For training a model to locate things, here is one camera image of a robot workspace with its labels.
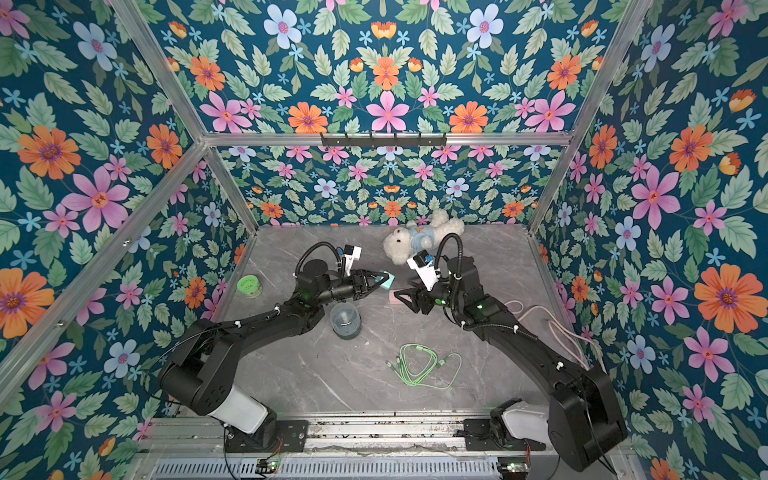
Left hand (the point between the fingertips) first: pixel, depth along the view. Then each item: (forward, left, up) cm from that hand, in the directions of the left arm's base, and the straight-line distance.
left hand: (389, 279), depth 77 cm
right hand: (0, -5, -1) cm, 5 cm away
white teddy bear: (+25, -5, -15) cm, 30 cm away
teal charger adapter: (0, 0, -2) cm, 2 cm away
